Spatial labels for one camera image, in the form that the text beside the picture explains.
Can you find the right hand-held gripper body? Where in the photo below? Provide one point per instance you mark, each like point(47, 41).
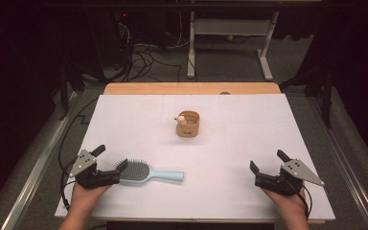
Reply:
point(297, 171)

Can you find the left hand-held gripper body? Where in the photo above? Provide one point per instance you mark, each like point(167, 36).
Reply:
point(83, 163)

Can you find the light blue hairbrush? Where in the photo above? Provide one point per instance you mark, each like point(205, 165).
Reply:
point(161, 175)

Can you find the round wooden cup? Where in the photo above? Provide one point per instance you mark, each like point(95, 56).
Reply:
point(188, 129)

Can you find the person's right hand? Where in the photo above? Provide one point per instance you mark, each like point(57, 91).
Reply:
point(290, 206)

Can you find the person's left hand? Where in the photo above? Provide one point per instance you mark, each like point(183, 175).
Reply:
point(83, 199)

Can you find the black metal stand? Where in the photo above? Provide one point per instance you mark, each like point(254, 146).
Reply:
point(326, 96)
point(64, 92)

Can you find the small white animal figurine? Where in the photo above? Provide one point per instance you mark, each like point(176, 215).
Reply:
point(181, 120)

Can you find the wooden table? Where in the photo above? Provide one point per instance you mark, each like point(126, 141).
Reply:
point(172, 88)

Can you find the white framed desk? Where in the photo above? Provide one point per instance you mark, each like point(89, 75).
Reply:
point(230, 27)

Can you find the aluminium rail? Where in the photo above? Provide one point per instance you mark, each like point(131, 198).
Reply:
point(345, 159)
point(41, 163)

